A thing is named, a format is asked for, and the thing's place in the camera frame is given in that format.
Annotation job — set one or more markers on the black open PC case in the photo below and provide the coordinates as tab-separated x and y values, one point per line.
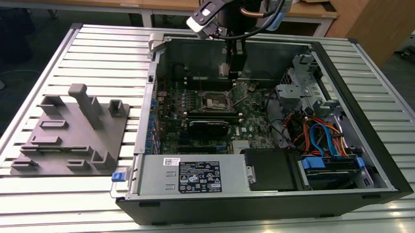
228	211

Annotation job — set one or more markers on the wooden desk white legs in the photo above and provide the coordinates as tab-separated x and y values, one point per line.
308	13

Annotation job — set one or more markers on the blue case latch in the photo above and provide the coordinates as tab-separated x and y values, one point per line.
118	177

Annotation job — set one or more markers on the labelled black RAM stick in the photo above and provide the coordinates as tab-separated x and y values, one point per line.
201	78

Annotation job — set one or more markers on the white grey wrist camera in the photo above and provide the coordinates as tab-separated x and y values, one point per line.
201	18

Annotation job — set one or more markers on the metal locking lever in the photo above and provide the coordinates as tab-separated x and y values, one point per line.
241	101

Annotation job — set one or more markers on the grey case latch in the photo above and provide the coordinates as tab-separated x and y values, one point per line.
156	41

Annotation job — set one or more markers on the small silver heat sink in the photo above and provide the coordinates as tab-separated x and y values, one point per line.
241	144

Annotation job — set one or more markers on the black graphics card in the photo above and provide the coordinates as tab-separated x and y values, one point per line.
209	128

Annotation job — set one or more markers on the hard disk in blue carrier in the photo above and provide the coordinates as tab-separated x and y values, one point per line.
328	174

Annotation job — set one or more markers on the grey parts rack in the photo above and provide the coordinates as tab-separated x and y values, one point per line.
78	136

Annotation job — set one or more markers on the CPU socket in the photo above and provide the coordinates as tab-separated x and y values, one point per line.
214	99

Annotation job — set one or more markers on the green motherboard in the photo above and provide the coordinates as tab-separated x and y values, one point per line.
257	121

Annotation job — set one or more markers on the silver CPU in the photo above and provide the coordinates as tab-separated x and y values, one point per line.
224	71

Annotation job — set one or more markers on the black plastic shroud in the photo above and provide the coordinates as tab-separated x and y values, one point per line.
273	170

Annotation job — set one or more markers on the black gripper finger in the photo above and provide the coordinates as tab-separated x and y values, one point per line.
229	51
238	63

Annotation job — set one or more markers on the silver power supply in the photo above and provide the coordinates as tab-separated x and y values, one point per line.
156	177

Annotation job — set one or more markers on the grey metal drive cage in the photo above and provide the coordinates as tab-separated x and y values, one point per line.
288	91

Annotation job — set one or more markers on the wooden cabinet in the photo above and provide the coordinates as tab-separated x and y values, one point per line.
382	29

